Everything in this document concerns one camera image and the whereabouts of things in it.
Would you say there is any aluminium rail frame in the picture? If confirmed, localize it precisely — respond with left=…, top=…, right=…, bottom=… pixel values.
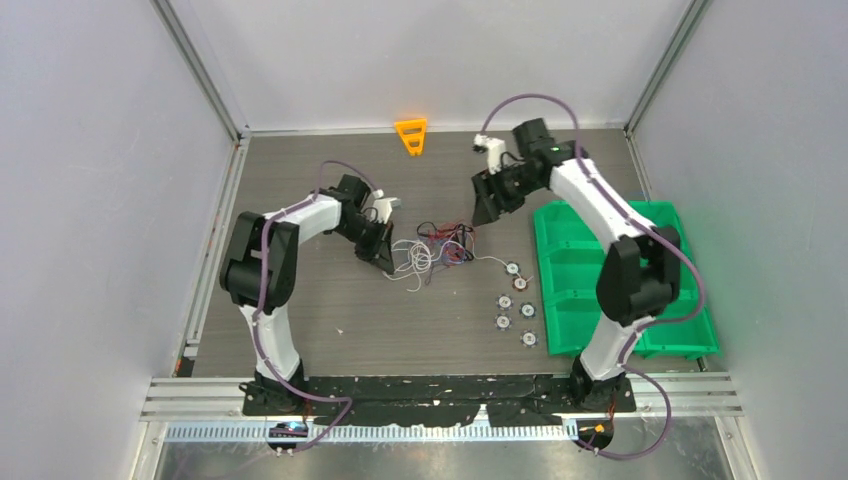
left=141, top=372, right=743, bottom=443

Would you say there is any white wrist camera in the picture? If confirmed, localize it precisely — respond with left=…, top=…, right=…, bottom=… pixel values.
left=370, top=189, right=402, bottom=224
left=472, top=133, right=507, bottom=175

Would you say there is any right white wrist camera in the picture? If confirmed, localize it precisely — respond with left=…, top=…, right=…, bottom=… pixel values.
left=472, top=133, right=507, bottom=175

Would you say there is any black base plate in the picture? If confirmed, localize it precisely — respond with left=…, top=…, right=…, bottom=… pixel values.
left=239, top=374, right=636, bottom=427

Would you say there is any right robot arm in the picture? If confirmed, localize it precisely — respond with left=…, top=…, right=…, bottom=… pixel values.
left=471, top=118, right=686, bottom=411

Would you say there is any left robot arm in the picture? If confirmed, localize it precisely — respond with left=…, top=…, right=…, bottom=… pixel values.
left=219, top=174, right=401, bottom=416

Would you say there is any blue wire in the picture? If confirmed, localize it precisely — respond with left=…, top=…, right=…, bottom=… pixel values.
left=413, top=245, right=473, bottom=273

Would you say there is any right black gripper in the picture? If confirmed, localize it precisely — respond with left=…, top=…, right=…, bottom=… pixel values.
left=472, top=163, right=542, bottom=227

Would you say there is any brown poker chip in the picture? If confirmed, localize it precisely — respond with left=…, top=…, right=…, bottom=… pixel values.
left=512, top=276, right=528, bottom=292

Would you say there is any black wire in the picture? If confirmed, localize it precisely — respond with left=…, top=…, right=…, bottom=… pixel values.
left=416, top=222, right=477, bottom=263

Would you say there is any blue poker chip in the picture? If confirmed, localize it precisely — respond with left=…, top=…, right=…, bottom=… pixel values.
left=519, top=302, right=536, bottom=319
left=497, top=294, right=514, bottom=311
left=520, top=330, right=538, bottom=348
left=504, top=262, right=521, bottom=277
left=494, top=315, right=513, bottom=331

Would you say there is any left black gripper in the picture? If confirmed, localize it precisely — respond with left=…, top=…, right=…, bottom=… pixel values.
left=334, top=216, right=395, bottom=275

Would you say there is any green compartment bin tray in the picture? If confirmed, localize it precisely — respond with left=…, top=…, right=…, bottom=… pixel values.
left=533, top=199, right=721, bottom=359

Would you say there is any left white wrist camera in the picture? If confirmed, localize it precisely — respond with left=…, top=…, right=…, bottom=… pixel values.
left=370, top=189, right=402, bottom=224

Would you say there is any orange triangular plastic stand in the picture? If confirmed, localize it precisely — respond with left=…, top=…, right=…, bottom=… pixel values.
left=394, top=118, right=428, bottom=156

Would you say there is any white wire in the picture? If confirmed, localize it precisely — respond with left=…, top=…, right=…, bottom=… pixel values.
left=423, top=248, right=535, bottom=283
left=388, top=238, right=452, bottom=294

